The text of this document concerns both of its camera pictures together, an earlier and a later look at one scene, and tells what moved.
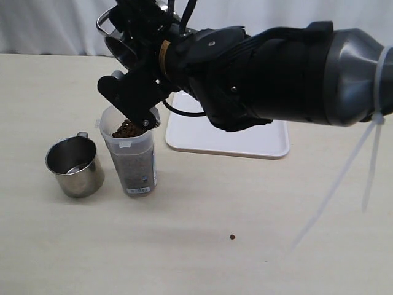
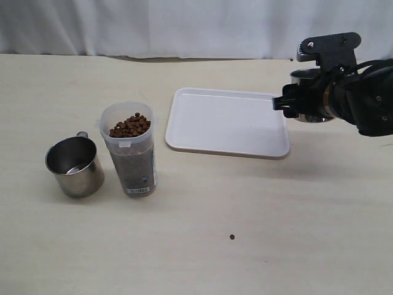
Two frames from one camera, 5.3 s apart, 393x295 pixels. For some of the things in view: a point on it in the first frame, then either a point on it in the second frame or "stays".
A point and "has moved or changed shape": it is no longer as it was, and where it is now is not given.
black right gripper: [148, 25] to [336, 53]
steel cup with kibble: [120, 46] has moved or changed shape
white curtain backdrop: [69, 26] stays
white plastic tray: [198, 133] stays
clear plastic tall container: [132, 149] stays
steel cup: [77, 165] stays
